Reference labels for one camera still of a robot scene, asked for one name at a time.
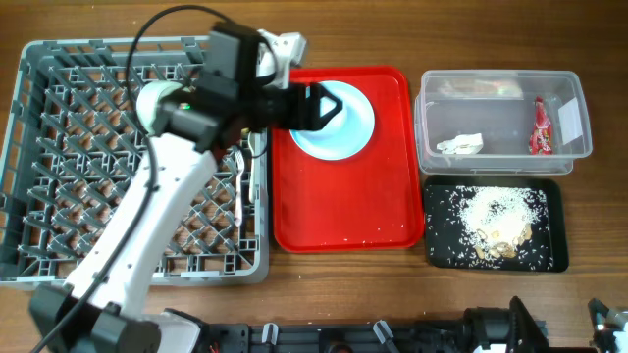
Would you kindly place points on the white plastic fork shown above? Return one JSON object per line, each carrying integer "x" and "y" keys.
{"x": 240, "y": 165}

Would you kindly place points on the white plastic spoon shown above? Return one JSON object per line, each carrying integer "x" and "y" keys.
{"x": 251, "y": 140}

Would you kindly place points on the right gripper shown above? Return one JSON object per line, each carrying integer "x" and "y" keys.
{"x": 598, "y": 310}

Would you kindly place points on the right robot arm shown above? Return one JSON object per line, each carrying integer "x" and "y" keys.
{"x": 514, "y": 330}

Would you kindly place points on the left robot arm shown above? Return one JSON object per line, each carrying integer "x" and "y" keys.
{"x": 244, "y": 84}

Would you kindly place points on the light blue plate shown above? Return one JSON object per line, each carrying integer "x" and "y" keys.
{"x": 348, "y": 132}

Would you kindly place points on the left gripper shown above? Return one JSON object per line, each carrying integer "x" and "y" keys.
{"x": 298, "y": 115}

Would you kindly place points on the red plastic tray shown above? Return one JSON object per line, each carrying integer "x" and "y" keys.
{"x": 371, "y": 200}

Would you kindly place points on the black waste tray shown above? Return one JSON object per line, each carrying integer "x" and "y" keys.
{"x": 558, "y": 242}

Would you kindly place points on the rice food scraps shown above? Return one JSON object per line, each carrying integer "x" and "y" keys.
{"x": 488, "y": 227}

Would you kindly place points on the red snack wrapper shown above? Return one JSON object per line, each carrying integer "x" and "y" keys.
{"x": 541, "y": 137}

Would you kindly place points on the grey plastic dishwasher rack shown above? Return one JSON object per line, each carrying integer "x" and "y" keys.
{"x": 71, "y": 150}

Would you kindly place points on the white tissue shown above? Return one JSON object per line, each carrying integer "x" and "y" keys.
{"x": 463, "y": 144}

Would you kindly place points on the clear plastic bin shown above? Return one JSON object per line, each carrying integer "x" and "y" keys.
{"x": 500, "y": 104}

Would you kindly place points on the green saucer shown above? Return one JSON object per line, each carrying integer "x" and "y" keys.
{"x": 148, "y": 99}

